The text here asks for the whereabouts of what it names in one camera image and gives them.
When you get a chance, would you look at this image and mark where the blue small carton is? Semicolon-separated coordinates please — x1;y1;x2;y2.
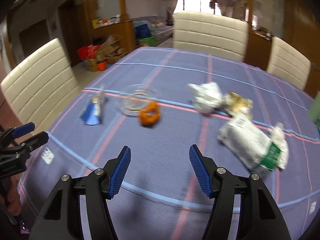
79;89;106;126

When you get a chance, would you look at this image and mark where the green white milk carton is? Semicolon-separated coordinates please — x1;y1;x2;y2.
218;113;283;173

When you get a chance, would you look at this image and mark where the white tissue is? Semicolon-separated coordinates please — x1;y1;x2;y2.
187;82;223;114
269;122;289;170

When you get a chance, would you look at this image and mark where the clear round plastic lid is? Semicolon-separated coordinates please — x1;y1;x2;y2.
116;84;158;117

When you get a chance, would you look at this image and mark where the gold wrapper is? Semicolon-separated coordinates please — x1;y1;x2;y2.
223;91;253;118

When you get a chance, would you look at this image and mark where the orange peel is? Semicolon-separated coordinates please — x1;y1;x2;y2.
138;101;161;126

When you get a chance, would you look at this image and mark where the person's left hand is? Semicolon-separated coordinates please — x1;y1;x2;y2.
7;176;22;216

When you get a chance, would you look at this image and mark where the white sticker on tablecloth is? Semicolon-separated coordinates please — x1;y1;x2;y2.
41;147;55;165

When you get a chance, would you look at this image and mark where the cream chair left side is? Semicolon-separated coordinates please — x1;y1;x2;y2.
1;38;81;133

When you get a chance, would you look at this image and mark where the cream chair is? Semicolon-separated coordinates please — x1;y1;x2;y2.
173;11;249;61
266;36;311;90
1;38;81;133

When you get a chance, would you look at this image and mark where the red bag on floor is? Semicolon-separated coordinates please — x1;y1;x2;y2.
76;45;100;61

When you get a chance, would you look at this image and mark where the cardboard boxes pile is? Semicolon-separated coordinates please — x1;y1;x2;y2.
85;35;128;72

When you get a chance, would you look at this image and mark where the green cylindrical canister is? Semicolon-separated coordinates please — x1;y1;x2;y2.
308;96;320;124

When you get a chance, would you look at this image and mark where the blue plaid tablecloth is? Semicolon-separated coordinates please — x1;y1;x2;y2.
19;48;319;239

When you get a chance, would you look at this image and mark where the wooden partition cabinet left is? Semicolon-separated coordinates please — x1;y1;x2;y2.
83;0;136;52

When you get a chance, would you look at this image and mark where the wooden partition cabinet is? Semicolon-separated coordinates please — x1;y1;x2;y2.
244;0;272;70
83;0;136;52

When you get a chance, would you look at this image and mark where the green colourful bag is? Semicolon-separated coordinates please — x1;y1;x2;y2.
139;36;157;47

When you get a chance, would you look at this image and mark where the grey sofa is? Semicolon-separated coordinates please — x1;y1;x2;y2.
133;16;174;47

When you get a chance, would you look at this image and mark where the cream chair far right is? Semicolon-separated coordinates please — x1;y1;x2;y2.
266;36;311;90

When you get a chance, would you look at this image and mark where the wooden partition cabinet right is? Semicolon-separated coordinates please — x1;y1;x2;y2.
244;0;272;70

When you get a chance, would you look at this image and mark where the cream chair far centre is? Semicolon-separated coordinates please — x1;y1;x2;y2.
173;11;249;61

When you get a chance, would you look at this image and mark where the window with curtains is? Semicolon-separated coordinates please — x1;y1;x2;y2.
168;0;222;16

